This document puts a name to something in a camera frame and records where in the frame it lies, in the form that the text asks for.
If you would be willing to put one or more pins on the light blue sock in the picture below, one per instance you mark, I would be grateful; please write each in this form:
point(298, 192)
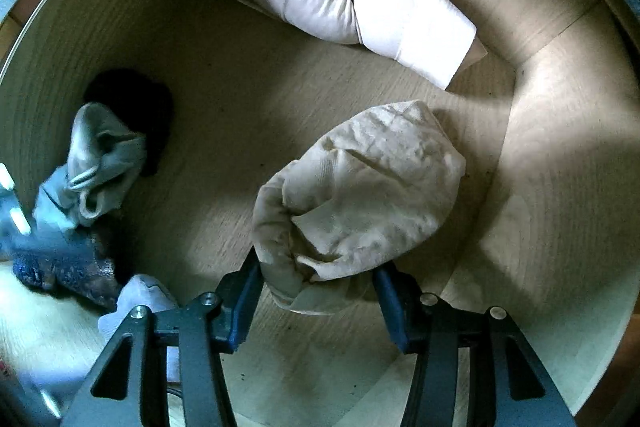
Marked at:
point(140, 302)

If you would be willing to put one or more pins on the blue lace patterned sock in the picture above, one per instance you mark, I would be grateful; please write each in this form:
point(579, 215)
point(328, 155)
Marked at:
point(75, 267)

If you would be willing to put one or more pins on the round wooden bin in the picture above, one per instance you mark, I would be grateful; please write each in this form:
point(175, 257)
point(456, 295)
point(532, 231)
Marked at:
point(200, 57)

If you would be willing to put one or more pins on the teal grey sock bundle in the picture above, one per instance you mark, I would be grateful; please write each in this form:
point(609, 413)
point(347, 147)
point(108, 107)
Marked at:
point(100, 157)

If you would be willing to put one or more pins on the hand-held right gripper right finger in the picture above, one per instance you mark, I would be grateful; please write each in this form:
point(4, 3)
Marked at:
point(395, 307)

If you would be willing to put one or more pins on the black sock pile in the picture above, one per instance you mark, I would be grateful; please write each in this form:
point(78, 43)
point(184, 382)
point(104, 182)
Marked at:
point(140, 107)

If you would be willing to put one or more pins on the beige underwear bundle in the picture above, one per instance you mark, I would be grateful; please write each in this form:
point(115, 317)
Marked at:
point(360, 187)

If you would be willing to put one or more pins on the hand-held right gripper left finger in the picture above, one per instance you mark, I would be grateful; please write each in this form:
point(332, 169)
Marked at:
point(245, 297)

